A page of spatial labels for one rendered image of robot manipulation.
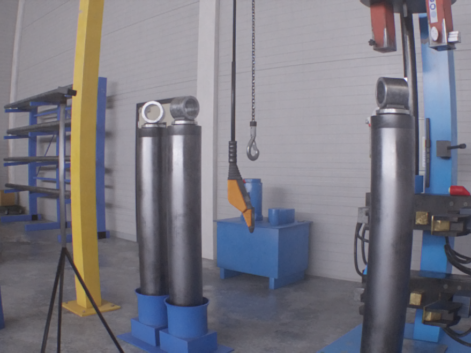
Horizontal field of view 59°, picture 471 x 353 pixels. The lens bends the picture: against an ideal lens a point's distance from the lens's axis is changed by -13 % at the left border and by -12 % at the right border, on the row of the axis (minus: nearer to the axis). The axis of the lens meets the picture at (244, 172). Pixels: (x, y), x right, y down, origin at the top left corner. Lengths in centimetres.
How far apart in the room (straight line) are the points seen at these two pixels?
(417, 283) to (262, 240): 226
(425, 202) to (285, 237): 223
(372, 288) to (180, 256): 123
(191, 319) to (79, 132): 178
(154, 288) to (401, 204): 176
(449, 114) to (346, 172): 227
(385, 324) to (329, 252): 297
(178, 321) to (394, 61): 323
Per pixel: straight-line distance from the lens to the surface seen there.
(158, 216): 306
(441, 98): 288
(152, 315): 318
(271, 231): 455
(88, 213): 387
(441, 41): 243
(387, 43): 262
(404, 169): 208
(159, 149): 304
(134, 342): 329
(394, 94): 212
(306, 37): 533
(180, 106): 283
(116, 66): 793
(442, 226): 233
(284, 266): 466
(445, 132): 285
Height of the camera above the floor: 126
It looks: 1 degrees down
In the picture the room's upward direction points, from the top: straight up
